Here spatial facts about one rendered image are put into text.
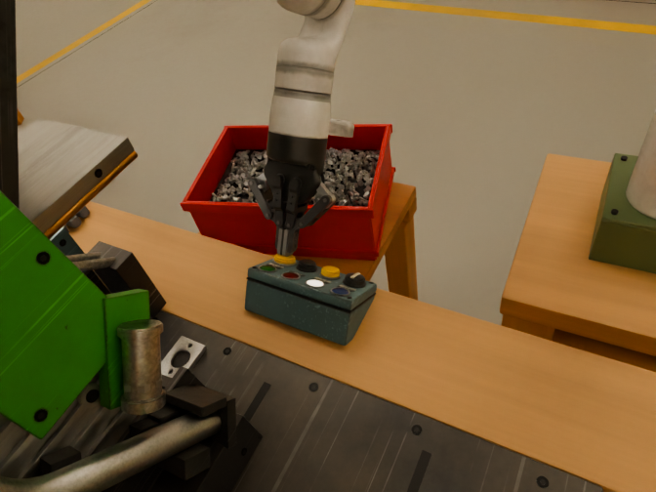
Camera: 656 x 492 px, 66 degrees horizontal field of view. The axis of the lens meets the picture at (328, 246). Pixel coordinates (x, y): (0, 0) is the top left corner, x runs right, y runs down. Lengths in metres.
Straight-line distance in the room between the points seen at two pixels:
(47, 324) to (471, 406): 0.41
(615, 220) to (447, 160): 1.59
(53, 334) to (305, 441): 0.28
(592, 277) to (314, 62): 0.46
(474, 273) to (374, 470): 1.34
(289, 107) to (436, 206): 1.49
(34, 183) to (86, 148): 0.07
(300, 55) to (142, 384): 0.38
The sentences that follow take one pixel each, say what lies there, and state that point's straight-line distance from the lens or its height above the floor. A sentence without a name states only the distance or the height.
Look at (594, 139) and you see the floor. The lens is 2.43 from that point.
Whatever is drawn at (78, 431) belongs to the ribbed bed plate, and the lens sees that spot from 0.52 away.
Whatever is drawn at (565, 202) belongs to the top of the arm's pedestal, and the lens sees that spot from 0.85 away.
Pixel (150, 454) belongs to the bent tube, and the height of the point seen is 1.01.
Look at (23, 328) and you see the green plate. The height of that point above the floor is 1.14.
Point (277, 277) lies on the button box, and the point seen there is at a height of 0.96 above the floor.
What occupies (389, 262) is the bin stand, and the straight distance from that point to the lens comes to 1.05.
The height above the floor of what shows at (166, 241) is 0.90.
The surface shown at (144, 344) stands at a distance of 0.46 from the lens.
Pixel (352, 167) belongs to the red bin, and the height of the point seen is 0.88.
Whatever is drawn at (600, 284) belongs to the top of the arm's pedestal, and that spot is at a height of 0.85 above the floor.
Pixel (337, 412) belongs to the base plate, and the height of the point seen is 0.90.
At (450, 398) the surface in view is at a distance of 0.58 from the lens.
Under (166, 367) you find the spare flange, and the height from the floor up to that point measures 0.91.
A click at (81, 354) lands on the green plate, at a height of 1.09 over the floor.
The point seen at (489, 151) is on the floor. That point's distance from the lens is 2.31.
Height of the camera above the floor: 1.43
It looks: 47 degrees down
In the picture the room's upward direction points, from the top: 14 degrees counter-clockwise
